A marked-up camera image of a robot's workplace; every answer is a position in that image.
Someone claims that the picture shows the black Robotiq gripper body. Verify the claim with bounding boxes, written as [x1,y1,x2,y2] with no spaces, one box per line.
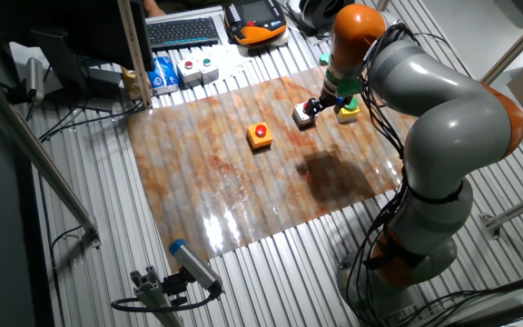
[316,89,345,113]

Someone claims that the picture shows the grey black box red button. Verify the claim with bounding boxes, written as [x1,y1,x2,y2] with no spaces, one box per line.
[291,100,320,130]

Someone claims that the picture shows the yellow box green button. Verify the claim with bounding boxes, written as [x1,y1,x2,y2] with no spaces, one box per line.
[333,95,361,124]

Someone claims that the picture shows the bare person hand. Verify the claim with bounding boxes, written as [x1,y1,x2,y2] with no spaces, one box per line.
[143,0,167,18]

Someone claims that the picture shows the orange box red button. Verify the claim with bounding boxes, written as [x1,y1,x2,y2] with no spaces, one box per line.
[245,121,274,151]

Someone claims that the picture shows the black round reel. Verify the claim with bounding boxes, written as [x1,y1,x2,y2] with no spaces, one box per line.
[297,0,356,33]

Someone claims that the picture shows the orange black teach pendant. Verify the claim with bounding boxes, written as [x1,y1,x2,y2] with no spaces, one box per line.
[223,0,289,47]

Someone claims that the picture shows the white box small green button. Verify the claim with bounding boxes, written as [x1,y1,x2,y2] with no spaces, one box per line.
[197,54,221,85]

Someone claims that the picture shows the marble pattern glossy mat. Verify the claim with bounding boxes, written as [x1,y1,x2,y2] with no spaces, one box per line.
[126,66,419,273]

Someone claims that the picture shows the white box small red button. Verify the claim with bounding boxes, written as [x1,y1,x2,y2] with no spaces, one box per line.
[176,57,203,87]

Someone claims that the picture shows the black computer keyboard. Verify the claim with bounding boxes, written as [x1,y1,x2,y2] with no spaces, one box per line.
[145,16,221,51]

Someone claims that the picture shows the blue white tissue pack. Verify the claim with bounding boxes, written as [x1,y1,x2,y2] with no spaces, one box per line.
[147,54,180,95]

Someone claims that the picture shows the yellow snack packet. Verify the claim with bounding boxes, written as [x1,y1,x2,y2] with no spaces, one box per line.
[121,66,143,101]

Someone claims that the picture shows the black computer monitor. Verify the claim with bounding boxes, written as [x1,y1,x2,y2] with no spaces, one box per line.
[0,0,153,114]

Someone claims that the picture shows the long slanted aluminium beam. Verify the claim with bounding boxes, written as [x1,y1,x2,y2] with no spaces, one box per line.
[0,63,103,249]

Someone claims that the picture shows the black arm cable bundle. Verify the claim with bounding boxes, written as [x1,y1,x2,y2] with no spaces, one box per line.
[342,22,474,327]

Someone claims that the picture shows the beige upright profile post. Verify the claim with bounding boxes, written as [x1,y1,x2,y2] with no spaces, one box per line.
[115,0,154,110]

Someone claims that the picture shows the silver aluminium frame beam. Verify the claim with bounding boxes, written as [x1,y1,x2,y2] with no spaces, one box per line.
[478,185,523,241]
[475,4,523,86]

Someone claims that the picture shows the silver camera with blue cap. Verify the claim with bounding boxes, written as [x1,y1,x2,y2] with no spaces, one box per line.
[169,239,224,294]

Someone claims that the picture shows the black floor cables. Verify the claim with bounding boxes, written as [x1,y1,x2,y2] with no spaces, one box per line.
[38,99,144,143]

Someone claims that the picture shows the short aluminium camera profile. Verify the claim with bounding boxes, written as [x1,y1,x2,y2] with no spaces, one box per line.
[129,265,183,327]

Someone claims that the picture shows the black base cables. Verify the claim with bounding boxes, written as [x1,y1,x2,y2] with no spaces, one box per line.
[397,268,523,322]

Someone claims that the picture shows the black camera cable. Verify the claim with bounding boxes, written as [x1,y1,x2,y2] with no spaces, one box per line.
[110,281,222,313]

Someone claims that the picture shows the plain silver camera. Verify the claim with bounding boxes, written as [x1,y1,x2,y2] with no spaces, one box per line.
[25,57,45,102]

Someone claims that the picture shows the thin black cable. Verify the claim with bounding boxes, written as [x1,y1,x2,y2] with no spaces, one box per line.
[48,224,84,327]

